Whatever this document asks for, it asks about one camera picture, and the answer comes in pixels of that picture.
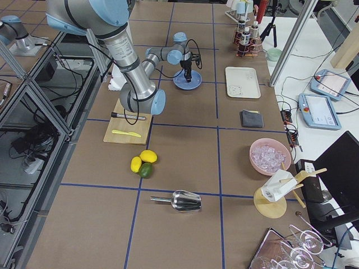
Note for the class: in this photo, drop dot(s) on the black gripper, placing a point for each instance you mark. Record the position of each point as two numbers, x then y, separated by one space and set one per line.
185 64

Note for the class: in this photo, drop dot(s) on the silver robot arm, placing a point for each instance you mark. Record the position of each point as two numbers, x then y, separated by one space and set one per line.
13 31
108 20

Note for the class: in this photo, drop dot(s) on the blue plate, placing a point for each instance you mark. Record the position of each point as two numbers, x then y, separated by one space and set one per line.
180 81

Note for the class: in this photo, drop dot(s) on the cream bear tray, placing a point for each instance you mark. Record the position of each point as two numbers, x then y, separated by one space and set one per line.
242 82

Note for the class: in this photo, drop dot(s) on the dark drink bottle front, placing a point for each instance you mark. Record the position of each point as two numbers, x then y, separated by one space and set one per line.
245 37

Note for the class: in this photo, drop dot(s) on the dark drink bottle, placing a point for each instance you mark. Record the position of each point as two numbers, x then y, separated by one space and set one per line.
245 37
254 30
241 24

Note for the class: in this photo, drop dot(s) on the wooden cutting board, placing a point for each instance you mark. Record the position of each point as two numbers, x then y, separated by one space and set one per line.
141 127

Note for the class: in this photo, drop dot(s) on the dark drink bottle middle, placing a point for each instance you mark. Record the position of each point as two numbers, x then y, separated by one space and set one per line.
241 24

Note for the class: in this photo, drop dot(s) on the grey folded cloth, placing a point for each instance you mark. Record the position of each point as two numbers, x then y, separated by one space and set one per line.
251 119

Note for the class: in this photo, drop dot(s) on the dark drink bottle back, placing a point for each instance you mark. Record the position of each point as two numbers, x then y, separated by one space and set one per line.
254 30

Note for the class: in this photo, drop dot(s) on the yellow plastic knife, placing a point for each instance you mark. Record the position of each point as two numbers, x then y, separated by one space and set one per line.
118 132

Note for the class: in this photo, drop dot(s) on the green bowl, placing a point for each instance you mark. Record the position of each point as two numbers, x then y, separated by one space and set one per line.
273 54

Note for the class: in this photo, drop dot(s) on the whole yellow lemon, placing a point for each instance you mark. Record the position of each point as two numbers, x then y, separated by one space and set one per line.
148 156

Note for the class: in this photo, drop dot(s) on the green lime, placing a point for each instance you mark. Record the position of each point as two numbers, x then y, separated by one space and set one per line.
146 170

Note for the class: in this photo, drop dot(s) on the pink bowl of ice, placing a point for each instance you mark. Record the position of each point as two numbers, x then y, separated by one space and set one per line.
267 156

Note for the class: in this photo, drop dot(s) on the metal ice scoop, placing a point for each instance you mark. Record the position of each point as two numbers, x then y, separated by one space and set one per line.
182 201

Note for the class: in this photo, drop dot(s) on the blue teach pendant near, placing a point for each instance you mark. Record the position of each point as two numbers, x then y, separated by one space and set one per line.
318 112

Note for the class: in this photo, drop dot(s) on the blue teach pendant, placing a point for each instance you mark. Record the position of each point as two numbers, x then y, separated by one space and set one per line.
318 112
329 83

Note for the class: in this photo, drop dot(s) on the blue teach pendant far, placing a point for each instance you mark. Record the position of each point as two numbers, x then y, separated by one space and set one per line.
329 83

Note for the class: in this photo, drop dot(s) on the white paper cup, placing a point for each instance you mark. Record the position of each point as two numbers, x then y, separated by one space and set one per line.
279 184

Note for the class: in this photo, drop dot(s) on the wooden cup stand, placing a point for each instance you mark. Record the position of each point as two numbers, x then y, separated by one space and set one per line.
274 210

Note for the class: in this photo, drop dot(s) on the black monitor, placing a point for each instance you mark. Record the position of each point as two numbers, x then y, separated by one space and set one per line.
340 179

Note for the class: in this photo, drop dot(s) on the wine glass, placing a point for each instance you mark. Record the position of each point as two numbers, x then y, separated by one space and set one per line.
306 245

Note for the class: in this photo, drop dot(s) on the copper wire bottle rack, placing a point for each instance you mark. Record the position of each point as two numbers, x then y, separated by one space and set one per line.
252 49

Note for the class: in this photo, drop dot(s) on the white wire cup rack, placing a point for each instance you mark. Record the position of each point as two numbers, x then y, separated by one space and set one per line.
239 8

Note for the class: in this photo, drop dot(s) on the black camera tripod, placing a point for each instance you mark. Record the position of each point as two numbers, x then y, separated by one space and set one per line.
271 25

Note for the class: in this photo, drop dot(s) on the aluminium frame post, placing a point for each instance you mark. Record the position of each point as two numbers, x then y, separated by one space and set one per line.
297 29

